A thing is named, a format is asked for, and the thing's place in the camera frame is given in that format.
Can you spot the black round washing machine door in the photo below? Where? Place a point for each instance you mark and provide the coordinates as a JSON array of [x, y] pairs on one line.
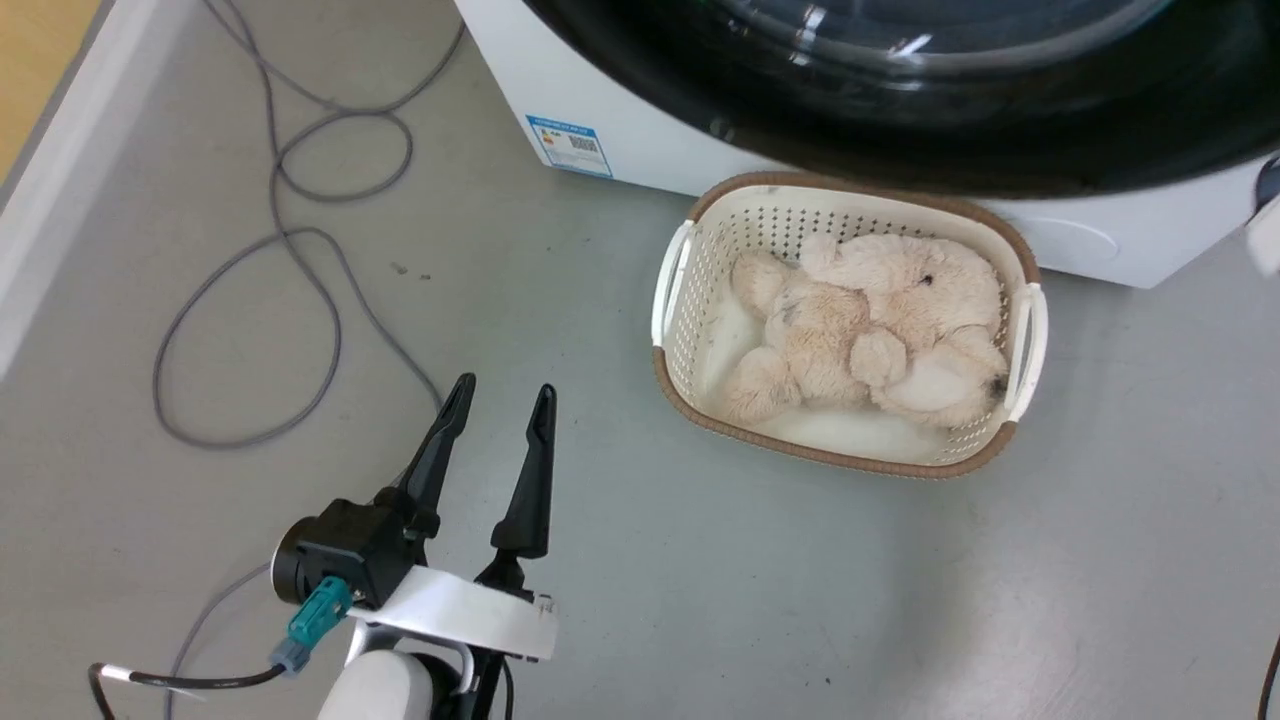
[[900, 120]]

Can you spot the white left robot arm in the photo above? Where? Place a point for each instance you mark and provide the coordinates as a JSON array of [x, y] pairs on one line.
[[385, 690]]

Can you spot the white cloth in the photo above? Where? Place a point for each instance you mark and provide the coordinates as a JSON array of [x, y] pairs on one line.
[[850, 430]]

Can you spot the cream laundry basket brown rim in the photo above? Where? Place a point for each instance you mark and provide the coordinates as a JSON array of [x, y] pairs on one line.
[[690, 300]]

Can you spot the beige plush toy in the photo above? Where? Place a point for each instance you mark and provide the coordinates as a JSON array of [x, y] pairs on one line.
[[900, 310]]

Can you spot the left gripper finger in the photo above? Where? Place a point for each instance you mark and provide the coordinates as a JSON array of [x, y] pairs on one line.
[[438, 460], [528, 490]]

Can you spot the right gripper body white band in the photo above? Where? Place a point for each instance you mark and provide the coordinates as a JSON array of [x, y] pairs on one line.
[[1268, 235]]

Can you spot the white washing machine body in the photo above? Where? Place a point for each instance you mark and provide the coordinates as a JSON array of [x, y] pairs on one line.
[[620, 110]]

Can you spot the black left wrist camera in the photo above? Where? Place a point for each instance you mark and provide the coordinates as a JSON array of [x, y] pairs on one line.
[[345, 550]]

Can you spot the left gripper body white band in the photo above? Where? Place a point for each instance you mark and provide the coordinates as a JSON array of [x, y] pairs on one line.
[[470, 615]]

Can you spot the blue white label sticker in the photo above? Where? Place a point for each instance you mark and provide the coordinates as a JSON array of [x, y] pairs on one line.
[[570, 146]]

